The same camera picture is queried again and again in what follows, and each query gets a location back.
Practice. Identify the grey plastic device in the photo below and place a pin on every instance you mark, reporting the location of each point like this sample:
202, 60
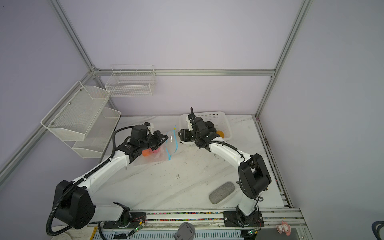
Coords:
186, 231

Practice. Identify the clear zip bag blue zipper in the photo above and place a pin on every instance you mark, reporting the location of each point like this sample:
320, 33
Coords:
164, 153

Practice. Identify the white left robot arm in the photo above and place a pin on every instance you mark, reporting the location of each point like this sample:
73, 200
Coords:
73, 206

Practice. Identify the white mesh two-tier shelf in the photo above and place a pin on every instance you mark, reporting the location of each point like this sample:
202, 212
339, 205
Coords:
83, 121

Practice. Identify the white plastic perforated basket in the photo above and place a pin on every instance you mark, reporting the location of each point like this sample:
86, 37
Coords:
217, 121

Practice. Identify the white wire wall basket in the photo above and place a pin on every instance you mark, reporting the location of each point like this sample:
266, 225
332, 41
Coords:
132, 81

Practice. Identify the grey oval stone pad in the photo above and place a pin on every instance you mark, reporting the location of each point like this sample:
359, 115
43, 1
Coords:
221, 193

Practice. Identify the pink plush toy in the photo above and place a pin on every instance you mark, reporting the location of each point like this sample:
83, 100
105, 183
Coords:
284, 227

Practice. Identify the pink toy fruit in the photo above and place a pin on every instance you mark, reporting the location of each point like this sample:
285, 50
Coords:
156, 151

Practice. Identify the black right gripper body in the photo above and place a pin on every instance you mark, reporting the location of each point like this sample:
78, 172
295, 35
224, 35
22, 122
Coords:
189, 136

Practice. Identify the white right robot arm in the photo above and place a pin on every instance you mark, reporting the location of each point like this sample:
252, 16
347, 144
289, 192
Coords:
253, 175

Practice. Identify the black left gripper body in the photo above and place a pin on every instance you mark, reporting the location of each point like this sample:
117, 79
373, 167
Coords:
152, 142

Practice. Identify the orange toy fruit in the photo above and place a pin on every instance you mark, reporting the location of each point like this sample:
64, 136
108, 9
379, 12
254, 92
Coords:
147, 153

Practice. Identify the aluminium rail base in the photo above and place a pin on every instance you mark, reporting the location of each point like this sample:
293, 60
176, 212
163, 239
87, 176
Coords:
212, 219

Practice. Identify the yellow-brown toy potato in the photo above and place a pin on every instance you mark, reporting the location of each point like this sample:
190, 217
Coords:
221, 134

